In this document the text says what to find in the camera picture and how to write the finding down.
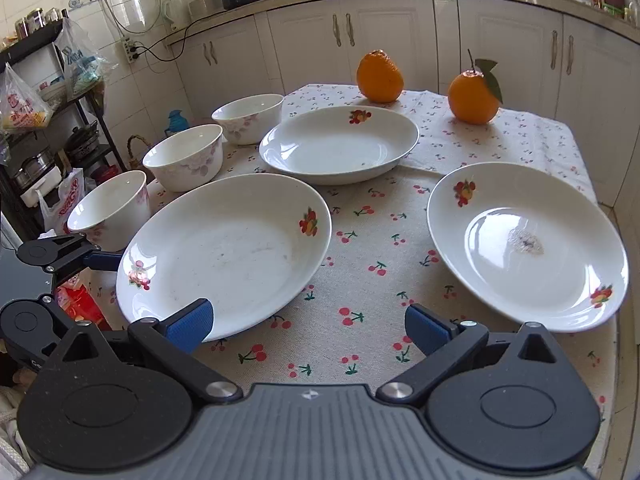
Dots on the white small-cherry tablecloth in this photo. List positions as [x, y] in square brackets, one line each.
[510, 140]

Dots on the white power strip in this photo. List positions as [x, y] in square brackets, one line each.
[130, 50]

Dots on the wicker basket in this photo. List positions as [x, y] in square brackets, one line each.
[140, 152]

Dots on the blue plastic jug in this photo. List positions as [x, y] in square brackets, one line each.
[176, 124]

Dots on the orange with green leaf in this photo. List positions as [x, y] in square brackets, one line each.
[472, 100]

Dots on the white floral bowl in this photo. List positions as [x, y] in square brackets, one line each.
[112, 210]
[250, 117]
[187, 157]

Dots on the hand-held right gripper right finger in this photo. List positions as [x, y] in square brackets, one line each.
[425, 330]

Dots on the bumpy orange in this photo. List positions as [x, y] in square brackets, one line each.
[380, 77]

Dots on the white fruit-print plate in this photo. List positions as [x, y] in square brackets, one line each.
[340, 147]
[235, 255]
[530, 255]

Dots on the clear blue-print plastic bag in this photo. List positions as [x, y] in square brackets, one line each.
[82, 62]

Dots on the white electric kettle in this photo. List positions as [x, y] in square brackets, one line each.
[175, 12]

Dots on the beige cherry-print tablecloth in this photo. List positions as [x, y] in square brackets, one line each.
[370, 270]

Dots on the black metal shelf rack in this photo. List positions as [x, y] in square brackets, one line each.
[30, 45]

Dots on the red cardboard box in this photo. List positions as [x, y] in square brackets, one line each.
[80, 305]

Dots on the black cooking pot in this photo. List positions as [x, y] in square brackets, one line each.
[82, 142]

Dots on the white kitchen cabinet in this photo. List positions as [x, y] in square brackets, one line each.
[390, 35]

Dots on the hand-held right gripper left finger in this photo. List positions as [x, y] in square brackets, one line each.
[192, 322]

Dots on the red and white plastic bag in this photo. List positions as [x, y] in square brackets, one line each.
[62, 202]

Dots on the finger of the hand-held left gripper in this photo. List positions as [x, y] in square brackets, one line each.
[59, 322]
[105, 261]

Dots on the white rice cooker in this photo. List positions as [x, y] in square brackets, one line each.
[205, 5]

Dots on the white red-print plastic bag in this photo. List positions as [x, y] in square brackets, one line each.
[22, 102]

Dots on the steel steamer pot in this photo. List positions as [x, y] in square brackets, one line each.
[32, 170]

